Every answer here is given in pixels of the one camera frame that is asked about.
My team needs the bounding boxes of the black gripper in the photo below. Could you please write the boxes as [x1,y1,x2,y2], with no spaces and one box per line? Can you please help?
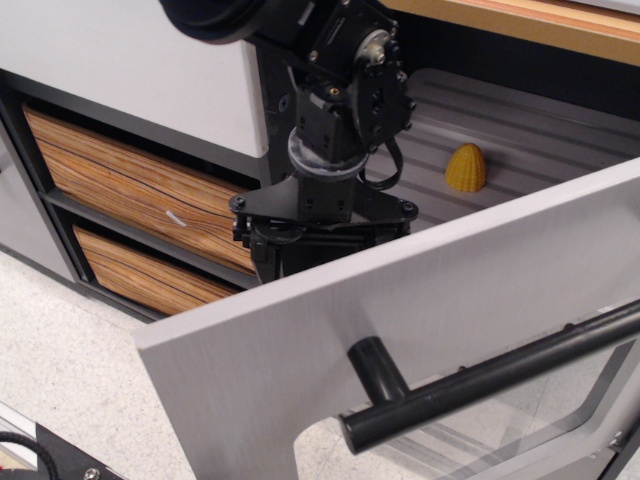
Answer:
[229,172,418,284]

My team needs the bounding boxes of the grey oven door with window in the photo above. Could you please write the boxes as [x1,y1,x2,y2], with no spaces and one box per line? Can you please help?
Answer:
[134,160,639,479]

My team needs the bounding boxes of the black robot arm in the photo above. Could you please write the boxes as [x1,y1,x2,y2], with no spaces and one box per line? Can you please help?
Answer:
[162,1,418,283]

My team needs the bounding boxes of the upper wooden drawer front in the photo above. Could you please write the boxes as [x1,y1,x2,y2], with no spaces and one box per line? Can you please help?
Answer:
[23,106,254,274]

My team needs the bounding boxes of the wooden drawer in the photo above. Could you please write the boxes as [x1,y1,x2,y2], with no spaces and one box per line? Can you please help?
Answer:
[73,225,238,315]
[23,106,254,274]

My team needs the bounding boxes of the lower wooden drawer front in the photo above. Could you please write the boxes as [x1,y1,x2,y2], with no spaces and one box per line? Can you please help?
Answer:
[73,225,238,315]

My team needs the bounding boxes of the yellow toy corn piece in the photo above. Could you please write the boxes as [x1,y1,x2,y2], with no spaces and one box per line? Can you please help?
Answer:
[445,143,487,193]

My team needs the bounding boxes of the grey toy kitchen cabinet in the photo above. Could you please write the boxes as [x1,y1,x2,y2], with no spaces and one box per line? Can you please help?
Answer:
[1,1,639,323]

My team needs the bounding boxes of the wooden countertop edge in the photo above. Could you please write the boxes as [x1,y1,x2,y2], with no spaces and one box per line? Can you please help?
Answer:
[384,0,639,67]

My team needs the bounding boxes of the black oven door handle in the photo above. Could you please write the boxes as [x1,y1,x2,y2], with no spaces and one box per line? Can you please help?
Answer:
[339,301,639,455]

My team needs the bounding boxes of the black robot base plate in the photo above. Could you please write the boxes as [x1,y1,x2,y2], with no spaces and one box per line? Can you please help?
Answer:
[35,423,124,480]

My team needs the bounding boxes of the black braided cable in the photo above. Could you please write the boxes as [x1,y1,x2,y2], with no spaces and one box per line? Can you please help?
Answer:
[0,429,62,480]

